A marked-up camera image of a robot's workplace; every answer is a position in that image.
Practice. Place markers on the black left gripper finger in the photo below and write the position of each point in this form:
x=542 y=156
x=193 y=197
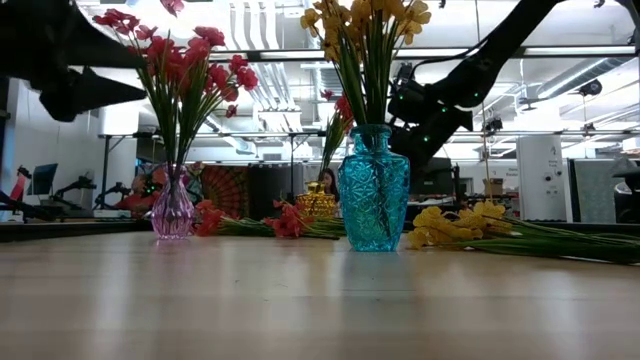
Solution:
x=85 y=95
x=95 y=50

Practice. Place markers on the red artificial flower bunch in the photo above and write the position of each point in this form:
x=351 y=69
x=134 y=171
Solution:
x=200 y=47
x=115 y=20
x=245 y=77

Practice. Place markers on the yellow artificial flower bunch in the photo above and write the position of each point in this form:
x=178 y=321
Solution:
x=327 y=30
x=440 y=227
x=410 y=22

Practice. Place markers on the large-bloom orange flower bunch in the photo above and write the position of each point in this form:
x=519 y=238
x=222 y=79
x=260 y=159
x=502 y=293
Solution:
x=209 y=220

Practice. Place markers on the black background robot arm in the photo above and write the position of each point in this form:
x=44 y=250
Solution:
x=75 y=186

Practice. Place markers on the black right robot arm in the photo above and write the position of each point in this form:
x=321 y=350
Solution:
x=500 y=45

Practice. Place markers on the blue glass vase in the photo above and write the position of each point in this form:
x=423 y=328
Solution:
x=372 y=200

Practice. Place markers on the yellow glass vase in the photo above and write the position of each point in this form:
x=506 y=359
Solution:
x=316 y=205

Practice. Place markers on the pink glass vase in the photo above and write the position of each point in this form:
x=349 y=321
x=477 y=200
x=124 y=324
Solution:
x=172 y=215

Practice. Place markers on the black background monitor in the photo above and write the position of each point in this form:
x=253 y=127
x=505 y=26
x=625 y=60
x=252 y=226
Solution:
x=442 y=180

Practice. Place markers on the black-legged background table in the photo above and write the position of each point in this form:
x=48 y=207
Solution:
x=105 y=170

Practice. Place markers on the dark computer monitor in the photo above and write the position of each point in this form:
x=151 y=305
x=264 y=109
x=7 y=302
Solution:
x=44 y=178

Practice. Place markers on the brown cardboard box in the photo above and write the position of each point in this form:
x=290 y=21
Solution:
x=493 y=187

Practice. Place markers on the person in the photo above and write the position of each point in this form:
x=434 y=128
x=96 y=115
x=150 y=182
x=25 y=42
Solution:
x=331 y=181

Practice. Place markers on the red background object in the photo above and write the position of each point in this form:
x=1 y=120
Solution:
x=20 y=187

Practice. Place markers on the white floor cabinet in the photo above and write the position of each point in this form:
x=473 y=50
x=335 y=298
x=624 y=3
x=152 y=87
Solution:
x=542 y=175

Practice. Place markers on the black overhead crossbar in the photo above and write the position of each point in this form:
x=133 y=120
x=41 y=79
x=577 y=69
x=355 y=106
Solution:
x=270 y=56

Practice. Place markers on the black ceiling spotlight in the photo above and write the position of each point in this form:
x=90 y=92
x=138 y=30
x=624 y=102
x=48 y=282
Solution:
x=591 y=87

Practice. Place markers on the colourful patterned tapestry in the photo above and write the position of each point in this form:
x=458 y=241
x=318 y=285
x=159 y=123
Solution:
x=225 y=190

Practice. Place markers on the grey partition panel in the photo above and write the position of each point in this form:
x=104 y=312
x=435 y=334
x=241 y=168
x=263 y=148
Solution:
x=595 y=192

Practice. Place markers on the black background chair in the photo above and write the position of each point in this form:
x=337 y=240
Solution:
x=627 y=197

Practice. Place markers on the white wall unit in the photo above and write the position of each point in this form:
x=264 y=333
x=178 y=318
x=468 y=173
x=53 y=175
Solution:
x=118 y=121

